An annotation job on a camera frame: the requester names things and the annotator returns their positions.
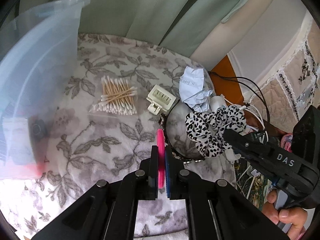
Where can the black jewelled headband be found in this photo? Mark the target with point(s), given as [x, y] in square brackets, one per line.
[175, 134]

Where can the bag of cotton swabs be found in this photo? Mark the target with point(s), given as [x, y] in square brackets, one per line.
[118, 97]

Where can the leopard print scrunchie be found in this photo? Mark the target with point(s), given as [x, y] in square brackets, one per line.
[202, 128]

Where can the green curtain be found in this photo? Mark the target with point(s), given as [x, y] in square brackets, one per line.
[179, 25]

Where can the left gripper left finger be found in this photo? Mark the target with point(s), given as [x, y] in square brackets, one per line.
[153, 174]

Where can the clear plastic storage bin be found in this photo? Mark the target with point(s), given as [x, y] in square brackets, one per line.
[38, 55]

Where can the person right hand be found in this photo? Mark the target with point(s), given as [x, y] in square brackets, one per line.
[296, 216]

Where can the floral blanket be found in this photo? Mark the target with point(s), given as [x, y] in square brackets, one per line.
[84, 147]

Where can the crumpled white paper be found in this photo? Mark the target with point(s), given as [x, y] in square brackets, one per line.
[195, 88]

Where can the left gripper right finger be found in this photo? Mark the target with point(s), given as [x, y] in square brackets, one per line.
[169, 173]

